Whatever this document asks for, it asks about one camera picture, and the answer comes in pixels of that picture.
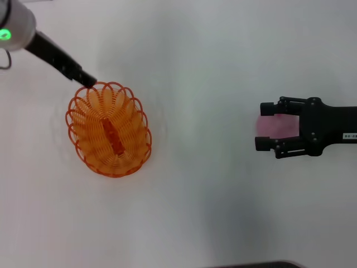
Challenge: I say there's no black rounded robot torso edge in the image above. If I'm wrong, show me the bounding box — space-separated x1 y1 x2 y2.
208 260 303 268

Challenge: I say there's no orange plastic wire basket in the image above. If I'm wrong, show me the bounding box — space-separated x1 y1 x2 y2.
65 81 153 179

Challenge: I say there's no thin black cable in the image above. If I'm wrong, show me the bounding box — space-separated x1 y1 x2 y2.
0 50 13 70

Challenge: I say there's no pink peach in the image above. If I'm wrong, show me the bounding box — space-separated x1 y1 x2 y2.
255 113 300 139

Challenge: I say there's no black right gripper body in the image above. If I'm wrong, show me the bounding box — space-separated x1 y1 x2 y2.
297 97 357 157

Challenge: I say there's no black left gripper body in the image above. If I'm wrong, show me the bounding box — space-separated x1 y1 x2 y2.
25 31 83 82

